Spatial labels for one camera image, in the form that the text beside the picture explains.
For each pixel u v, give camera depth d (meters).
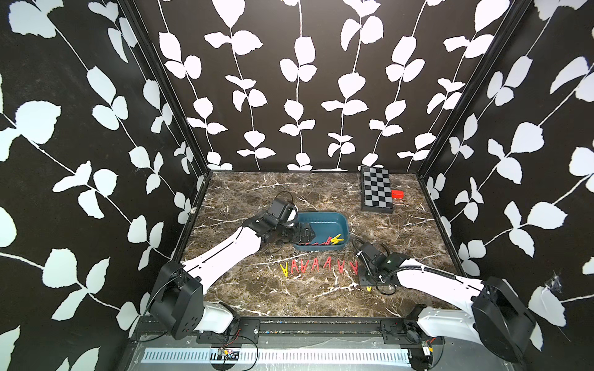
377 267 0.66
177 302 0.41
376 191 1.11
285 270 0.87
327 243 0.93
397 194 1.11
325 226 1.00
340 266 0.88
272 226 0.63
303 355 0.70
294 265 0.88
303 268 0.88
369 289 0.82
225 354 0.70
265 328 0.75
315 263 0.88
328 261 0.89
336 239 0.95
